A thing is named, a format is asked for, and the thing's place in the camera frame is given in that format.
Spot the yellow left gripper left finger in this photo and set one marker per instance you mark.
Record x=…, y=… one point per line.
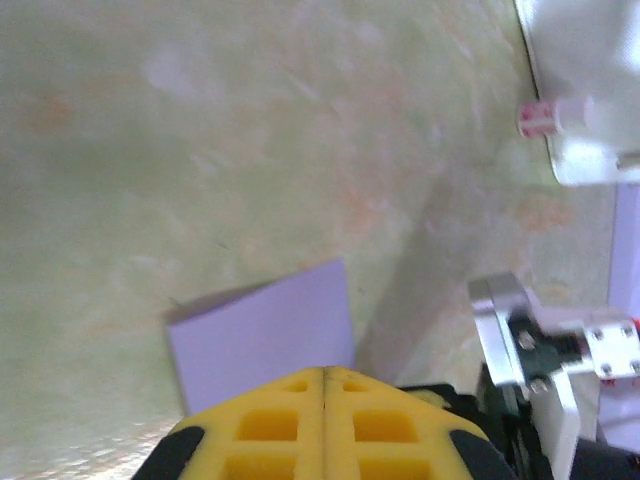
x=280, y=430

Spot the small white pink-capped bottle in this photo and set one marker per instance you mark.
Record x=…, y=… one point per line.
x=545, y=117

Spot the white plastic storage box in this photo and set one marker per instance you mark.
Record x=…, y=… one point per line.
x=580, y=50

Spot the lavender paper sheet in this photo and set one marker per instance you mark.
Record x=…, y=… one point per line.
x=260, y=335

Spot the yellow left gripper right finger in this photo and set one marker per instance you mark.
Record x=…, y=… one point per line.
x=380, y=430

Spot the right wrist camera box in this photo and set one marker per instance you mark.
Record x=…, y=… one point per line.
x=500, y=330

